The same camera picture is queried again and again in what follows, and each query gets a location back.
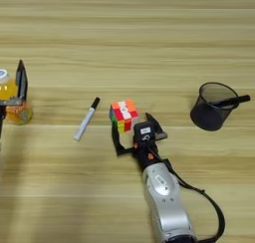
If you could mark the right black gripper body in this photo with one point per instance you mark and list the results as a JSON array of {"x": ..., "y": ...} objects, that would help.
[{"x": 146, "y": 152}]

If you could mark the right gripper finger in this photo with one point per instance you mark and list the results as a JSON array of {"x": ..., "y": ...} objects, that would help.
[
  {"x": 116, "y": 137},
  {"x": 154, "y": 122}
]

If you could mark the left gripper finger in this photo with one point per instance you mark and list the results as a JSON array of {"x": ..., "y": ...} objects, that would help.
[{"x": 21, "y": 81}]

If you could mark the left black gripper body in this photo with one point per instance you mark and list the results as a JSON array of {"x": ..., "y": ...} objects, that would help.
[{"x": 6, "y": 104}]

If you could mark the orange juice bottle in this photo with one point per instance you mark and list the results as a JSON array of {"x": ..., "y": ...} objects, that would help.
[{"x": 15, "y": 111}]

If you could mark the colourful puzzle cube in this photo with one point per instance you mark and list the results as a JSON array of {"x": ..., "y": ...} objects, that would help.
[{"x": 124, "y": 116}]

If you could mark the white marker black cap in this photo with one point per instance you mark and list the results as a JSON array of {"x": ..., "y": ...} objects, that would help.
[{"x": 85, "y": 121}]

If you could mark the black marker pen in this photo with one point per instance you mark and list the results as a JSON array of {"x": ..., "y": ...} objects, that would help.
[{"x": 232, "y": 101}]

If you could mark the right gripper labelled black box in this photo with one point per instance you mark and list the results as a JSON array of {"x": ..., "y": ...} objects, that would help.
[{"x": 145, "y": 131}]

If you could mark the black mesh pen cup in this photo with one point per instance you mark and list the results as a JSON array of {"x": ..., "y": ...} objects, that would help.
[{"x": 209, "y": 116}]

